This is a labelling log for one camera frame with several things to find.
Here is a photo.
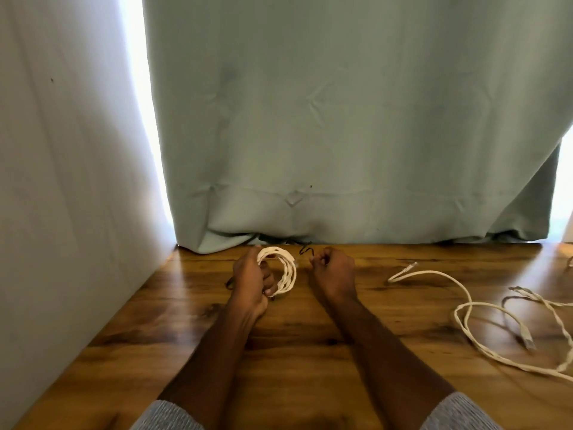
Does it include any person's right hand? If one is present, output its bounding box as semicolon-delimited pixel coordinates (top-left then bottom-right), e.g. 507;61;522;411
308;246;358;306

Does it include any person's left hand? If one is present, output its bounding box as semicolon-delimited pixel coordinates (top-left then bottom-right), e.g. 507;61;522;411
227;246;279;319

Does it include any white twisted cable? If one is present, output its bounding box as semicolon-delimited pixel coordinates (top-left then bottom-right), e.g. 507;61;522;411
501;286;573;373
256;246;298;297

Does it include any person's left forearm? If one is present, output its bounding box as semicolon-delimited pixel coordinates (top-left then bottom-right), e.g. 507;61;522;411
157;304;269;430

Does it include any person's right forearm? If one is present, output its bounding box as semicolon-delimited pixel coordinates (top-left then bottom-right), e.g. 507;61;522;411
320;294;457;430

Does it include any pale green curtain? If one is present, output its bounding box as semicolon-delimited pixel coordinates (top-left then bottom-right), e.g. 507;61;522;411
142;0;573;255

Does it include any grey knit sleeve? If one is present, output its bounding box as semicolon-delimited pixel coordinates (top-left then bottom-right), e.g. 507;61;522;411
129;400;206;430
420;391;504;430

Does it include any smooth white cable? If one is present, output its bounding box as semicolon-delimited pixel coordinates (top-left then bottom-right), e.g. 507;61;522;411
388;262;573;382

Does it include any loose white twisted cable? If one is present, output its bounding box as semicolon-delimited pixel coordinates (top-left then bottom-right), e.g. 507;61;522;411
501;286;573;373

